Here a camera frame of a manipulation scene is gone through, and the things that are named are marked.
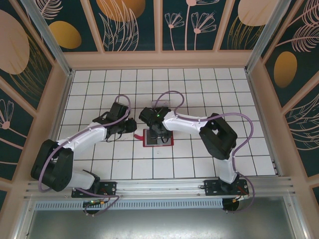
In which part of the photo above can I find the red card holder wallet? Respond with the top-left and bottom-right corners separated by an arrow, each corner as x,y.
134,128 -> 174,148

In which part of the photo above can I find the clear acrylic card stand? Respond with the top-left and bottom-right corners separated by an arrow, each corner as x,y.
151,100 -> 173,113

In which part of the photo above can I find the grey metal sheet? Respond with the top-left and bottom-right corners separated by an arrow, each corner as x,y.
14,196 -> 311,239

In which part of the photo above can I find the aluminium profile rail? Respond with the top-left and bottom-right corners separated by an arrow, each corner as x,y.
23,176 -> 299,200

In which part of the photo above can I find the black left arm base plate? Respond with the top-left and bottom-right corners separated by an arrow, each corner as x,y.
71,181 -> 118,199

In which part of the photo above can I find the slotted grey cable duct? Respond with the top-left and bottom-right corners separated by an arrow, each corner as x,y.
34,198 -> 224,210

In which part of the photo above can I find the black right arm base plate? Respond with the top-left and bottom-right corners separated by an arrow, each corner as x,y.
203,179 -> 250,197

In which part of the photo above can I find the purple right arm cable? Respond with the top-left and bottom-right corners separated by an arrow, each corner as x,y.
152,90 -> 255,215

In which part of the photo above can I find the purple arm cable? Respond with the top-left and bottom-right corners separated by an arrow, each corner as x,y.
37,95 -> 132,217
152,90 -> 255,215

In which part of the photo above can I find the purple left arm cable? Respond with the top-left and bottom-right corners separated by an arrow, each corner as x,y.
37,95 -> 132,217

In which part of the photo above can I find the aluminium frame post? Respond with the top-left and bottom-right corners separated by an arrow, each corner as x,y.
243,0 -> 292,73
19,0 -> 75,77

